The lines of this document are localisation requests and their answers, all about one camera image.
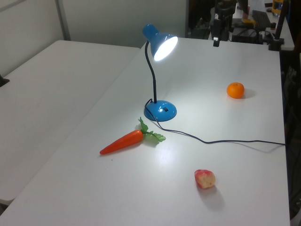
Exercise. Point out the black keyboard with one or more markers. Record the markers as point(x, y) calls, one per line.
point(261, 17)

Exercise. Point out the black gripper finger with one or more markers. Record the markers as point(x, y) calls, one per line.
point(225, 29)
point(216, 33)

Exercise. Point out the robot gripper body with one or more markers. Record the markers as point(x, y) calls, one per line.
point(225, 8)

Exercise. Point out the bitten red toy apple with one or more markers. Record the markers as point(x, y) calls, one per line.
point(205, 180)

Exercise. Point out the small yellow object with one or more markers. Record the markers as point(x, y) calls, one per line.
point(248, 21)

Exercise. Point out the yellow and blue object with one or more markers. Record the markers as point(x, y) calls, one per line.
point(277, 5)

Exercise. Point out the black pole with clamp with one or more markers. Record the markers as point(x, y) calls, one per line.
point(278, 26)

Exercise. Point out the blue desk lamp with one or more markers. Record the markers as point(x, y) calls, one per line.
point(161, 110)

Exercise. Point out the orange toy mandarin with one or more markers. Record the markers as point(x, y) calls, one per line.
point(235, 90)

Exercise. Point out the orange toy carrot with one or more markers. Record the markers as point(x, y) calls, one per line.
point(124, 141)

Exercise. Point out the black equipment box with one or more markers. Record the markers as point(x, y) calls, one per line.
point(247, 36)

